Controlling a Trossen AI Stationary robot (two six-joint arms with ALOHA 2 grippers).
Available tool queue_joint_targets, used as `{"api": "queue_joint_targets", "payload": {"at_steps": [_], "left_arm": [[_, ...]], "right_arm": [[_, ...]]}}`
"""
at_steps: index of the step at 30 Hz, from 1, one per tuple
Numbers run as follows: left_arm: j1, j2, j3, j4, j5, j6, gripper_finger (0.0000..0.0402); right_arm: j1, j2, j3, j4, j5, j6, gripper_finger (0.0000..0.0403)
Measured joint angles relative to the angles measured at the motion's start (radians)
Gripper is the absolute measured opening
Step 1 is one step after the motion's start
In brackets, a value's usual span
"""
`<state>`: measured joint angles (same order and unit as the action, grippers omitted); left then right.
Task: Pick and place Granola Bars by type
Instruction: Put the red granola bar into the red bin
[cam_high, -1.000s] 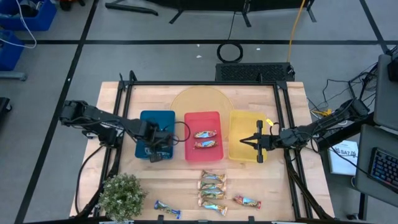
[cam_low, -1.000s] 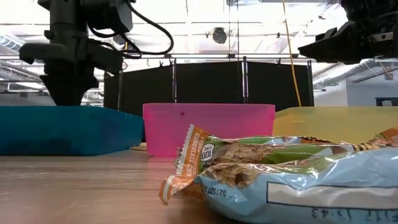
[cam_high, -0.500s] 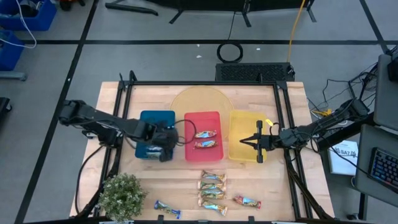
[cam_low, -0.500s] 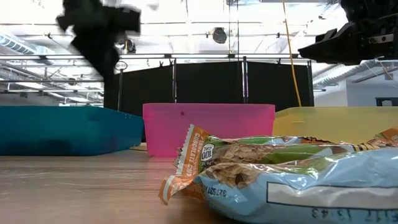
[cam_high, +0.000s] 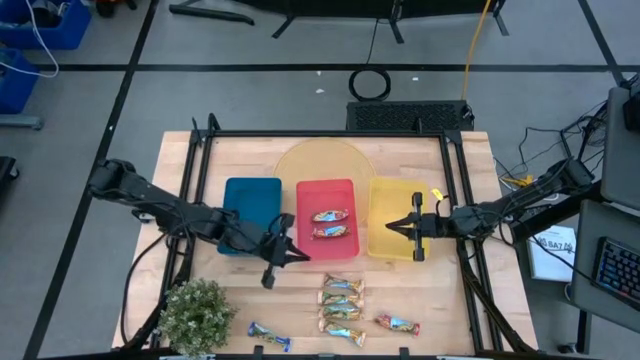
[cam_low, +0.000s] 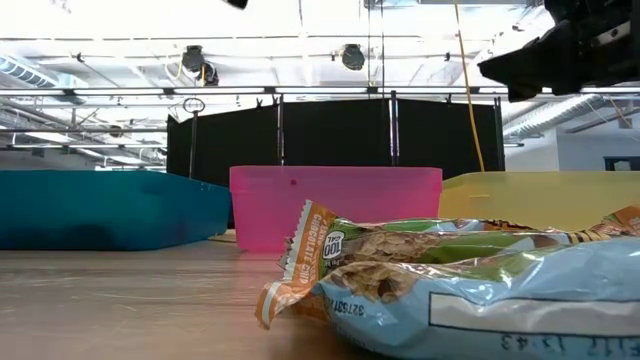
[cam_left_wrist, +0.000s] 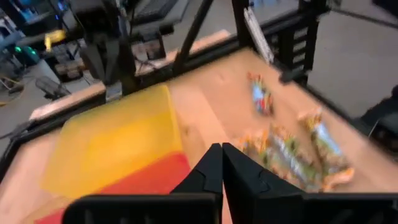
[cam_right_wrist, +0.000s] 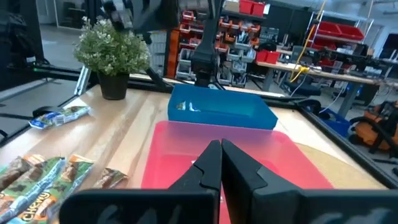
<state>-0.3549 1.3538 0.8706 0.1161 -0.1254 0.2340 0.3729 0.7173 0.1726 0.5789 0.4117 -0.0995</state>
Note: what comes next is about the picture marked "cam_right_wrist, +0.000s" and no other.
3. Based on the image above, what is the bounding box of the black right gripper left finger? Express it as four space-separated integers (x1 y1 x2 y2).
58 139 223 224

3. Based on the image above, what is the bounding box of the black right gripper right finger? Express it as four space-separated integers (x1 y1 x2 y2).
221 139 398 224

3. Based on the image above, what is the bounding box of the green granola bar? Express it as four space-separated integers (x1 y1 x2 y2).
28 105 91 130

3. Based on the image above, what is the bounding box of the brown granola bar wrapper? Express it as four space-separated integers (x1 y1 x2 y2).
92 167 129 190

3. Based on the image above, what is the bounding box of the orange-ended chewy granola bar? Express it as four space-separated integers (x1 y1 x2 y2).
6 154 95 224

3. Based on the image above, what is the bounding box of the light blue granola bar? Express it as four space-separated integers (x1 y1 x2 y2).
0 157 68 223

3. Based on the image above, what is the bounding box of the potted green plant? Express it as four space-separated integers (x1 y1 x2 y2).
73 16 151 101

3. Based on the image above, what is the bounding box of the pink translucent plastic bin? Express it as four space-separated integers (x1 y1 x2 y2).
141 120 335 224

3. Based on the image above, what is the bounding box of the blue plastic bin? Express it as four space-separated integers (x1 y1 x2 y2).
167 83 279 131

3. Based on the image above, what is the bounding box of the blue floor crate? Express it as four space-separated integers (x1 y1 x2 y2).
319 108 353 138

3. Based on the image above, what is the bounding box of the orange bag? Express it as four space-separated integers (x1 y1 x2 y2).
353 100 398 154

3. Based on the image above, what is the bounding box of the shelf rack with small bins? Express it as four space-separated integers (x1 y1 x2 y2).
175 9 264 88

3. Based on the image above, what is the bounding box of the red storage bin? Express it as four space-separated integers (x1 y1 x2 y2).
251 1 266 17
238 0 254 15
337 24 365 42
312 21 340 39
255 49 269 63
266 50 281 65

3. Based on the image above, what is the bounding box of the wooden workbench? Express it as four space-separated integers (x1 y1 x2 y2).
256 60 398 119

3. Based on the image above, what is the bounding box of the silver aluminium bracket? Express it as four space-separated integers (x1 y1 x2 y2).
73 66 91 96

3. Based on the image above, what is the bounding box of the yellow hanging cable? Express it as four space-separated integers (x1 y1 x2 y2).
289 0 328 83

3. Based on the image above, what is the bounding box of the white metal shelf frame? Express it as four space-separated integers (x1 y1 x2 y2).
306 11 376 63

